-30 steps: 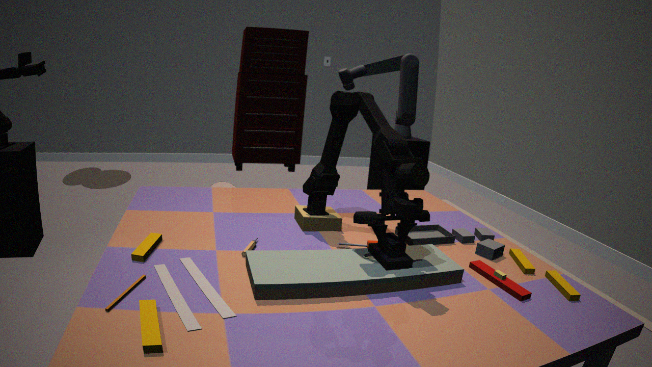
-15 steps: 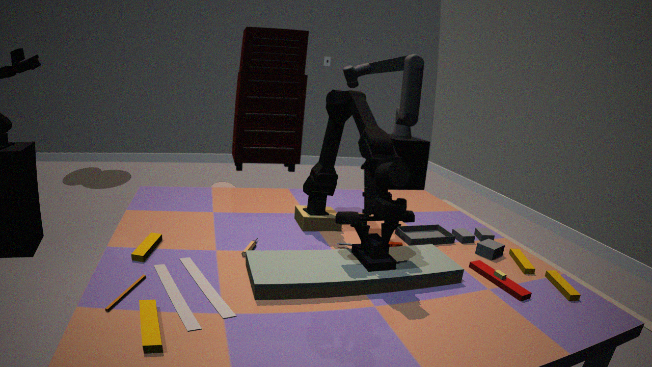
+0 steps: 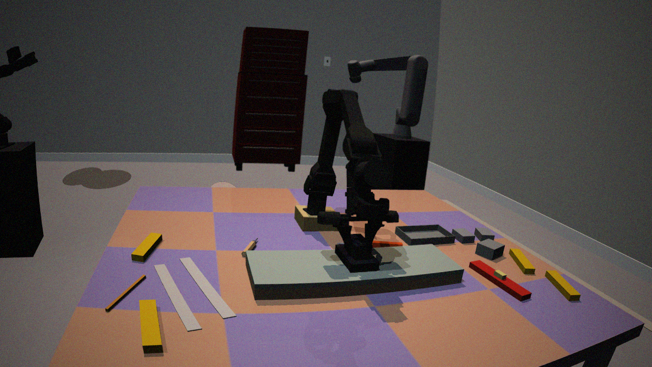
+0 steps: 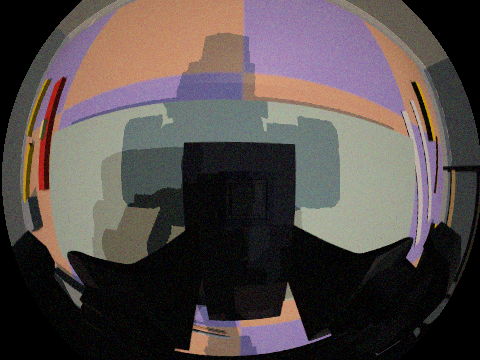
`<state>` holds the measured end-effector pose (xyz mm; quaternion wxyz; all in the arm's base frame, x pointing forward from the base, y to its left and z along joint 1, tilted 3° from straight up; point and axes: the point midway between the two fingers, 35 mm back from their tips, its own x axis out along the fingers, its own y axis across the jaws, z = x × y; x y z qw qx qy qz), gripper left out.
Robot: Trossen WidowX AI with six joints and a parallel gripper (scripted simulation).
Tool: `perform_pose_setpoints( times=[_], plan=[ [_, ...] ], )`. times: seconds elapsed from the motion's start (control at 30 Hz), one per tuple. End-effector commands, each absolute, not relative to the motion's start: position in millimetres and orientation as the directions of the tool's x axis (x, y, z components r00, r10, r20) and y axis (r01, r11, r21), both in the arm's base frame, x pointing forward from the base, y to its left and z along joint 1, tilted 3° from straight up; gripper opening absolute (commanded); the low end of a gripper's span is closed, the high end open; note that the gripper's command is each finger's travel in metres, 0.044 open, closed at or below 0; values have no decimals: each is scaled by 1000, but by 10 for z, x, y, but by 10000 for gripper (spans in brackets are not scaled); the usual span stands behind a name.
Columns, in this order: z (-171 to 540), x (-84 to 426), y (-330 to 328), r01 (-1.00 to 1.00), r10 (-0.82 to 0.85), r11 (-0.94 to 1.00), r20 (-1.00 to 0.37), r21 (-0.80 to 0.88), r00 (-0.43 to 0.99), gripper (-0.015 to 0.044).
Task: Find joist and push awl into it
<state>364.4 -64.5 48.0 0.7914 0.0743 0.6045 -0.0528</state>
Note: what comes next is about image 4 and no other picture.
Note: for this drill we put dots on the long red bar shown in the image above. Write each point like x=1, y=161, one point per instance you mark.
x=46, y=134

